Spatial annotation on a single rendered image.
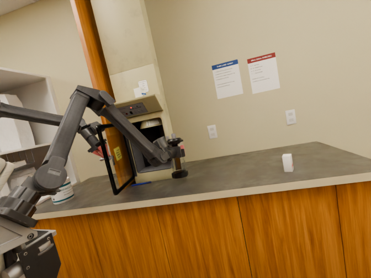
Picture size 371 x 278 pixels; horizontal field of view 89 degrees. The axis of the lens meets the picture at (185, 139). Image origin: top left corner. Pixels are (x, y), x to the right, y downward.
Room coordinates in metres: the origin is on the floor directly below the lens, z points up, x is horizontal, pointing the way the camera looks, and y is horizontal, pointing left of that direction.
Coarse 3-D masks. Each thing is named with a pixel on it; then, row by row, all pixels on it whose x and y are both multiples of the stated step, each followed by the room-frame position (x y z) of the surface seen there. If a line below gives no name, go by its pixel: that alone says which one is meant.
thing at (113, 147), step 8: (96, 128) 1.00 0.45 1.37; (112, 128) 1.16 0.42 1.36; (104, 136) 1.05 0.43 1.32; (112, 136) 1.14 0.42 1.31; (120, 136) 1.24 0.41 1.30; (112, 144) 1.11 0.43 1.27; (120, 144) 1.22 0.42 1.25; (112, 152) 1.09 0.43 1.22; (120, 152) 1.19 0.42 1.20; (104, 160) 1.00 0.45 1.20; (120, 160) 1.16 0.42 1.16; (128, 160) 1.27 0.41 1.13; (112, 168) 1.04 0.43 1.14; (120, 168) 1.14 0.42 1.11; (128, 168) 1.24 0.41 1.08; (120, 176) 1.11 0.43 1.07; (128, 176) 1.21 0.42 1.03; (112, 184) 1.00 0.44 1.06; (120, 184) 1.09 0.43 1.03
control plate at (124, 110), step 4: (132, 104) 1.20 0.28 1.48; (136, 104) 1.20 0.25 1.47; (140, 104) 1.20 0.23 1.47; (120, 108) 1.22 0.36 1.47; (124, 108) 1.22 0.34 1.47; (128, 108) 1.22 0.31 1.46; (132, 108) 1.22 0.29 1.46; (136, 108) 1.22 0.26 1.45; (140, 108) 1.22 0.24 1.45; (144, 108) 1.22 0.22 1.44; (120, 112) 1.25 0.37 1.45; (124, 112) 1.25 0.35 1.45; (128, 112) 1.25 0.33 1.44; (132, 112) 1.25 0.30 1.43; (136, 112) 1.25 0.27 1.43; (140, 112) 1.25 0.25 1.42; (144, 112) 1.25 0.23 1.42
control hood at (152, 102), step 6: (144, 96) 1.16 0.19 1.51; (150, 96) 1.15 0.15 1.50; (156, 96) 1.17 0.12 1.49; (120, 102) 1.19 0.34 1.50; (126, 102) 1.19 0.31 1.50; (132, 102) 1.19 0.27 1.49; (138, 102) 1.19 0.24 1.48; (144, 102) 1.19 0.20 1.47; (150, 102) 1.19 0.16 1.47; (156, 102) 1.19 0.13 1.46; (150, 108) 1.22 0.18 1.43; (156, 108) 1.23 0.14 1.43; (162, 108) 1.24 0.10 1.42; (138, 114) 1.26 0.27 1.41
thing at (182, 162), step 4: (180, 140) 1.12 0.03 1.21; (168, 144) 1.13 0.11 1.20; (172, 144) 1.11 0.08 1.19; (176, 144) 1.11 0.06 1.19; (180, 144) 1.13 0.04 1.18; (172, 160) 1.12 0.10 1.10; (176, 160) 1.11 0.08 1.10; (180, 160) 1.11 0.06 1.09; (184, 160) 1.14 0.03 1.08; (172, 164) 1.12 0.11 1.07; (176, 164) 1.11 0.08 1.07; (180, 164) 1.11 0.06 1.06; (184, 164) 1.13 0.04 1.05; (172, 168) 1.12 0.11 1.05; (176, 168) 1.11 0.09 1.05; (180, 168) 1.10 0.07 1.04; (184, 168) 1.12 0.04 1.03; (172, 172) 1.13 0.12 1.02; (176, 172) 1.11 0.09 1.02; (180, 172) 1.10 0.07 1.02
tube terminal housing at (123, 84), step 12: (120, 72) 1.31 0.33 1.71; (132, 72) 1.29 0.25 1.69; (144, 72) 1.27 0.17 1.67; (156, 72) 1.28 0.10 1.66; (120, 84) 1.31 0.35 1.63; (132, 84) 1.29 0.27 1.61; (156, 84) 1.26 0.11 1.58; (120, 96) 1.31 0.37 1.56; (132, 96) 1.30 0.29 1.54; (132, 120) 1.30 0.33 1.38; (168, 120) 1.32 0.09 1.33; (168, 132) 1.26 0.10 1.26; (132, 156) 1.32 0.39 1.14; (144, 180) 1.31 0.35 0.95; (156, 180) 1.29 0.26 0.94
